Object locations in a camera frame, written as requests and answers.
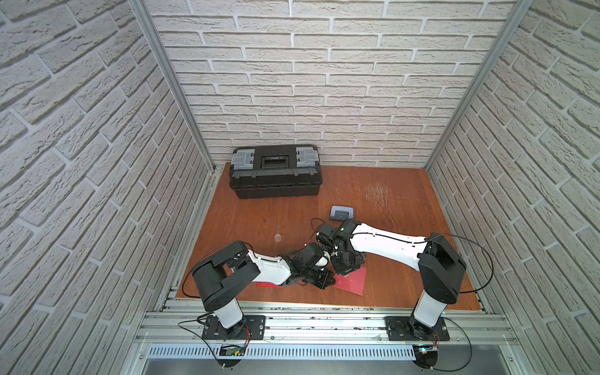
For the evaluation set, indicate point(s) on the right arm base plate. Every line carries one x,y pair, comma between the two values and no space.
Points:
403,329

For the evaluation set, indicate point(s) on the dark red envelope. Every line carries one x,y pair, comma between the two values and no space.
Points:
353,282

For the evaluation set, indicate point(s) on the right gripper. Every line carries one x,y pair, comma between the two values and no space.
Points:
355,262

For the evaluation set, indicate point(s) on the black plastic toolbox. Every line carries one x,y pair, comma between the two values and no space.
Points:
275,171

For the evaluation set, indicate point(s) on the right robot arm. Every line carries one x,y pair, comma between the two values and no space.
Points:
441,267

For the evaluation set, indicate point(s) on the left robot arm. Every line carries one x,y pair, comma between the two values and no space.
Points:
221,277

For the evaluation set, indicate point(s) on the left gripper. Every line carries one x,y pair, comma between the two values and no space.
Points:
321,279

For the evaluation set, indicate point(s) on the grey hole punch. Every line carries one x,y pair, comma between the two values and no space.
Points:
341,213

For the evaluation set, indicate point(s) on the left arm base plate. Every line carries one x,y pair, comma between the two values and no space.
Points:
251,326

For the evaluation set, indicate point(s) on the aluminium rail frame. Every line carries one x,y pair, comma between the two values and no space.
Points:
300,331

